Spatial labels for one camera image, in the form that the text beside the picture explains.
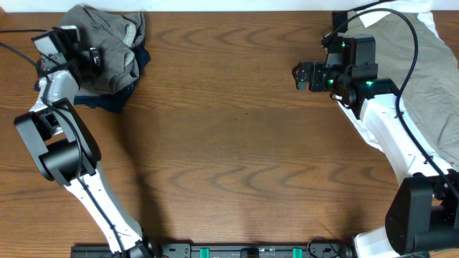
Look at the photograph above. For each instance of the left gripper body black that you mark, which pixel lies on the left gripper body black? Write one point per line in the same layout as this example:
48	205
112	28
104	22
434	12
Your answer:
81	63

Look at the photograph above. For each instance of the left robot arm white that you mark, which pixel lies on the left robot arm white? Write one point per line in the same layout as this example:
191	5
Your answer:
63	148

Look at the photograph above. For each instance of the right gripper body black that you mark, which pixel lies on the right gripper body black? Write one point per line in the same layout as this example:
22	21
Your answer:
323	79

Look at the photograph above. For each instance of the white garment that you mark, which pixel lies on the white garment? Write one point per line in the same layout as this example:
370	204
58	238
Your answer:
423	10

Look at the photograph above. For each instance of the navy blue folded garment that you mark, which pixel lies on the navy blue folded garment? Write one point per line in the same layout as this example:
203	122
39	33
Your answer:
111	96

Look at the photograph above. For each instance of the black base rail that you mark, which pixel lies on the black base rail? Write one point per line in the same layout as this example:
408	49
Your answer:
314	250

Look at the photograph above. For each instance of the grey shorts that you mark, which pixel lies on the grey shorts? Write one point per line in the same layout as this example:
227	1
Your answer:
115	37

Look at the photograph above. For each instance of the khaki shorts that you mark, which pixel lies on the khaki shorts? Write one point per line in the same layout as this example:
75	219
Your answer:
431	95

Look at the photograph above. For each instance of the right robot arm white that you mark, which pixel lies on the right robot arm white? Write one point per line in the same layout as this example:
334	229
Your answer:
423	216

